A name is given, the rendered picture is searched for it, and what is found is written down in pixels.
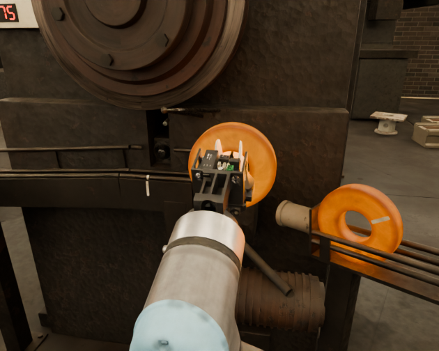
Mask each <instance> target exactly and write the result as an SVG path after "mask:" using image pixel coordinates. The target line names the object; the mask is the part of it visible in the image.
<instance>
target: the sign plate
mask: <svg viewBox="0 0 439 351"><path fill-rule="evenodd" d="M0 6H3V8H5V10H6V12H4V9H3V8H0V28H39V27H38V24H37V21H36V18H35V15H34V12H33V8H32V5H31V0H0ZM8 6H12V7H8ZM7 8H8V12H7ZM9 12H13V14H15V18H14V17H13V14H9ZM5 14H6V16H5ZM6 17H7V19H6ZM11 18H14V20H10V19H11Z"/></svg>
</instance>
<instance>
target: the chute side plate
mask: <svg viewBox="0 0 439 351"><path fill-rule="evenodd" d="M146 181H148V188H149V196H147V191H146ZM164 201H172V202H181V203H186V206H187V213H188V212H189V211H190V210H191V209H193V200H192V183H190V182H171V181H161V180H142V179H132V178H119V179H118V178H0V207H42V208H127V209H136V210H152V211H160V212H164Z"/></svg>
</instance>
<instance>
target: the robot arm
mask: <svg viewBox="0 0 439 351"><path fill-rule="evenodd" d="M197 160H198V161H199V164H198V167H197V168H196V164H197ZM191 174H192V186H193V193H194V199H193V204H194V208H193V209H191V210H190V211H189V212H188V213H187V214H184V215H183V216H182V217H180V219H179V220H178V221H177V222H176V224H175V226H174V229H173V232H172V234H171V237H170V239H169V242H168V245H164V246H163V248H162V251H163V253H164V255H163V257H162V260H161V263H160V266H159V268H158V270H157V274H156V275H155V279H154V281H153V284H152V286H151V289H150V292H149V294H148V297H147V300H146V303H145V305H144V308H143V311H142V312H141V313H140V315H139V317H138V318H137V321H136V323H135V326H134V331H133V338H132V342H131V344H130V351H264V350H262V349H259V348H257V347H254V346H253V345H250V344H248V343H245V342H243V341H241V340H240V335H239V331H238V327H237V324H236V320H235V305H236V296H237V291H238V282H239V278H240V271H241V266H242V257H243V252H244V248H245V236H244V234H243V231H242V229H241V228H240V227H239V225H238V222H237V221H236V219H235V217H234V216H233V215H235V216H240V213H241V212H244V211H246V209H247V204H246V201H248V202H252V195H253V193H254V179H253V177H251V175H250V174H249V172H248V165H247V151H245V157H243V155H242V141H240V145H239V153H237V152H233V151H229V152H225V153H223V152H222V147H221V143H220V140H219V139H218V140H217V141H216V143H215V149H214V150H206V152H205V155H204V156H202V154H201V148H200V149H199V150H198V153H197V156H196V157H195V160H194V163H193V165H192V168H191Z"/></svg>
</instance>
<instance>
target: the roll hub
mask: <svg viewBox="0 0 439 351"><path fill-rule="evenodd" d="M47 4H48V6H49V10H50V13H52V9H53V8H61V9H62V10H63V12H64V13H65V15H64V18H63V20H55V19H54V18H53V17H52V18H53V20H54V22H55V24H56V26H57V28H58V30H59V31H60V33H61V35H62V36H63V37H64V38H65V40H66V41H67V42H68V44H69V45H70V46H71V47H72V48H73V49H74V50H75V51H76V52H77V53H78V54H80V55H81V56H83V57H84V58H85V59H86V60H88V61H90V62H92V63H94V64H96V65H98V66H100V67H103V68H106V69H110V70H118V71H128V70H136V69H140V68H145V67H148V66H151V65H154V64H156V63H158V62H160V61H161V60H162V59H164V58H166V57H167V56H168V55H170V53H172V51H173V50H174V49H175V48H176V47H177V46H178V44H179V42H180V41H181V40H182V38H183V36H184V35H185V32H186V30H187V27H188V25H189V23H190V18H191V14H192V7H193V0H47ZM158 34H166V36H167V37H168V39H169V41H168V43H167V46H166V47H158V45H157V43H156V41H155V39H156V37H157V35H158ZM102 54H110V55H111V57H112V58H113V62H112V64H111V65H110V66H108V65H103V64H102V62H101V61H100V58H101V56H102Z"/></svg>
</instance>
